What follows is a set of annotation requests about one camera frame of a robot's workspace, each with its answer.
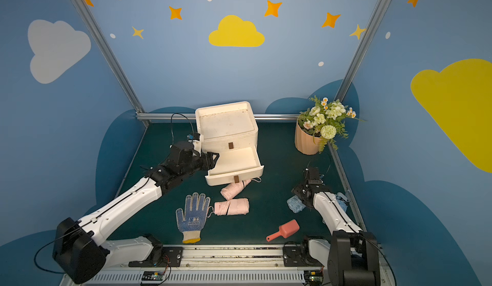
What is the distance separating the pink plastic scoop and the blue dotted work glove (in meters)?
0.30

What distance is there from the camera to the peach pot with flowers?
2.74ft

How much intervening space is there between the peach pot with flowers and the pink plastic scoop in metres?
0.37

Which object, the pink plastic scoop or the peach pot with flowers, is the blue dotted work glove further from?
the peach pot with flowers

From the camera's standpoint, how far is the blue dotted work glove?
2.64ft

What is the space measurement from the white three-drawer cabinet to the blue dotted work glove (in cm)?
11

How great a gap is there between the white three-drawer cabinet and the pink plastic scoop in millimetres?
250

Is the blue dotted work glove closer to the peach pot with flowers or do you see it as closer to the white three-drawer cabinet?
the white three-drawer cabinet

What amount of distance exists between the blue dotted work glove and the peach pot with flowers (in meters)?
0.59

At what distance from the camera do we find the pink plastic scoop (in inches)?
31.9

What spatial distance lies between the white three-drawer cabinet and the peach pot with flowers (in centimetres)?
26

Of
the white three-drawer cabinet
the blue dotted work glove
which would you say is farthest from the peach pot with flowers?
the blue dotted work glove

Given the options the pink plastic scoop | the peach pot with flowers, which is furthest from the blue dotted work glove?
the peach pot with flowers

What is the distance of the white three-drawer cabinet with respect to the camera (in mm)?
856
